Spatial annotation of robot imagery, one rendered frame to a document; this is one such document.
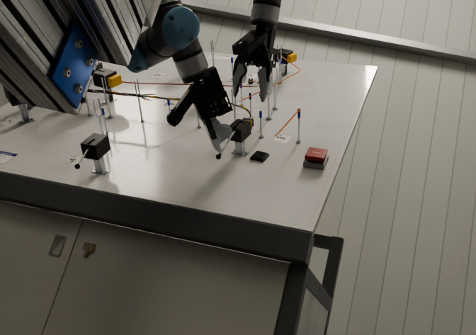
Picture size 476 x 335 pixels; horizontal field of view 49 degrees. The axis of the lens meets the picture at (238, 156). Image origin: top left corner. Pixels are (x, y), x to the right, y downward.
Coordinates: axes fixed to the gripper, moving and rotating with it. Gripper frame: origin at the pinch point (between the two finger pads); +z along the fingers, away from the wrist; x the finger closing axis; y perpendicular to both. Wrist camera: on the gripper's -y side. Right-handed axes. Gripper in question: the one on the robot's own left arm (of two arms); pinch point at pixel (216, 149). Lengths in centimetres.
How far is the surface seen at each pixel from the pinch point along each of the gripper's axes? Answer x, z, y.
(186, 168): 6.3, 3.6, -8.9
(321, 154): -3.9, 11.3, 24.8
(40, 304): -6, 17, -55
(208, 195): -7.4, 7.8, -6.6
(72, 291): -7.5, 16.7, -46.2
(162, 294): -18.0, 21.8, -25.6
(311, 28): 326, 34, 143
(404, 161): 245, 150, 158
